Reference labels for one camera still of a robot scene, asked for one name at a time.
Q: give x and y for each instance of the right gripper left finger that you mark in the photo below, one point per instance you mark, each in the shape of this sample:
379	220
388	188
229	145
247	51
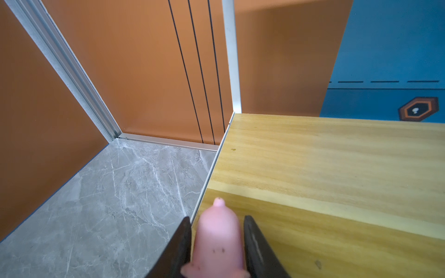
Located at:
176	254

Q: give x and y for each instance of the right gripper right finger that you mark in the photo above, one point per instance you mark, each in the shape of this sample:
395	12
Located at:
261	261

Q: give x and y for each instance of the white frame wooden shelf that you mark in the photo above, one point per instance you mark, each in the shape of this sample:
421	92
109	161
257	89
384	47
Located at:
337	144

